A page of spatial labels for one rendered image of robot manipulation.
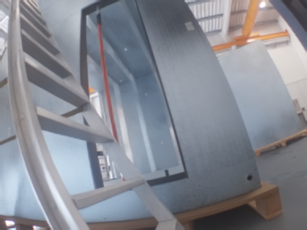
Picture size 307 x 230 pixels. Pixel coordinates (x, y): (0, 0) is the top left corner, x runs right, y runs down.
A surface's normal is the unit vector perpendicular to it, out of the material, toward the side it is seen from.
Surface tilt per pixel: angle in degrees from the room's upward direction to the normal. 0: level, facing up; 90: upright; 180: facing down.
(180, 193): 90
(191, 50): 90
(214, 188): 90
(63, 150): 90
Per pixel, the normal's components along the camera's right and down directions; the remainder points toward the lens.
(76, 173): -0.22, -0.25
